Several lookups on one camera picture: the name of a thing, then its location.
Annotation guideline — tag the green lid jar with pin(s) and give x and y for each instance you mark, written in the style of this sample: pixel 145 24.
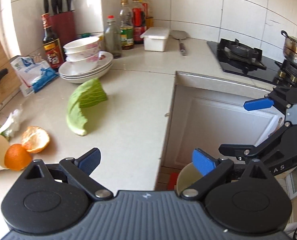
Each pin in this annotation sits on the green lid jar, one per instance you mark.
pixel 86 35

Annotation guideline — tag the black gas stove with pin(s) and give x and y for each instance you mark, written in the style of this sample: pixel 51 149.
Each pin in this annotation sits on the black gas stove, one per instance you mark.
pixel 271 73

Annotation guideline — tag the green cabbage leaf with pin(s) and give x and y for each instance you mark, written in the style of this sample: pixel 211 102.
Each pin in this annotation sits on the green cabbage leaf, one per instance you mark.
pixel 88 95

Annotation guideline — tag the clear bottle with red cap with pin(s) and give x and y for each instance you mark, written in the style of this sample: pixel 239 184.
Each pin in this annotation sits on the clear bottle with red cap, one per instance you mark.
pixel 112 40

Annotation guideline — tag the white trash bin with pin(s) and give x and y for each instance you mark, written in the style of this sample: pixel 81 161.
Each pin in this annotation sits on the white trash bin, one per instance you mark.
pixel 186 178

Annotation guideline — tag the white cabinet door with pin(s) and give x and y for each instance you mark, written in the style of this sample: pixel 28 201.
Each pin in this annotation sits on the white cabinet door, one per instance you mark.
pixel 213 127

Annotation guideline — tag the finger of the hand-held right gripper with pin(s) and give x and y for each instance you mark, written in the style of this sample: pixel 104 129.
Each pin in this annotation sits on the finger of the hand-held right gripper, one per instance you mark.
pixel 258 104
pixel 238 150

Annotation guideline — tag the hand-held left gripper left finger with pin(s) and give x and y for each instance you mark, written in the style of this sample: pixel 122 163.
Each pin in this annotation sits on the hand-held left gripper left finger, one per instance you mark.
pixel 89 160

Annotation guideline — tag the black burner grate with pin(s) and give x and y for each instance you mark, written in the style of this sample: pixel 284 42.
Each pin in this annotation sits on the black burner grate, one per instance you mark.
pixel 241 53
pixel 288 76

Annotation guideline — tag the crumpled white tissue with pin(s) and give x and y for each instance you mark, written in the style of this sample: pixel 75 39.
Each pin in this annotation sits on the crumpled white tissue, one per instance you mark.
pixel 12 122

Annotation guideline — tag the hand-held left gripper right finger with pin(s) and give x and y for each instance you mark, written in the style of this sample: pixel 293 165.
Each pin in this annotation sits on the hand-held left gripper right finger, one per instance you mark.
pixel 204 163

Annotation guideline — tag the red floor mat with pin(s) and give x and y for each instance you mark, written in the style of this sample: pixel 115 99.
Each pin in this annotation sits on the red floor mat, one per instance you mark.
pixel 173 182

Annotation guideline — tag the metal spatula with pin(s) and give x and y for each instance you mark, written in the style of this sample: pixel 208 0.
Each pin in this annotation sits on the metal spatula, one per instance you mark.
pixel 180 34

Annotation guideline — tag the dark red knife block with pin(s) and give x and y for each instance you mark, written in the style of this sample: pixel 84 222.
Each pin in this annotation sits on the dark red knife block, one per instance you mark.
pixel 64 27

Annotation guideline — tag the white plastic lidded box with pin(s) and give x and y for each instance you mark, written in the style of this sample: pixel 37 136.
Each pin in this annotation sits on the white plastic lidded box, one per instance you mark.
pixel 155 38

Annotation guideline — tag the dark vinegar bottle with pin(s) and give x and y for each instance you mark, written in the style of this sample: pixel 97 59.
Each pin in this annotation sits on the dark vinegar bottle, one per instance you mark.
pixel 52 52

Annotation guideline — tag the oil bottle with green-yellow label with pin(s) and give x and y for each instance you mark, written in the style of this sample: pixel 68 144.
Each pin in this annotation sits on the oil bottle with green-yellow label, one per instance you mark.
pixel 126 30

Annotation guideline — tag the white floral plate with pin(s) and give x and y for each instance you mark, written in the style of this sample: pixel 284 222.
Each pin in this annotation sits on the white floral plate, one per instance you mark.
pixel 104 58
pixel 98 74
pixel 78 81

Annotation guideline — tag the rounded orange peel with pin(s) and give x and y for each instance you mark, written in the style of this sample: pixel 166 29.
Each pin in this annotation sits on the rounded orange peel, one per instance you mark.
pixel 18 158

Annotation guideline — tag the white and blue salt bag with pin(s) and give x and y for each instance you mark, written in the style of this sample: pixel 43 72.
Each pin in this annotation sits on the white and blue salt bag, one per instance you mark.
pixel 36 76

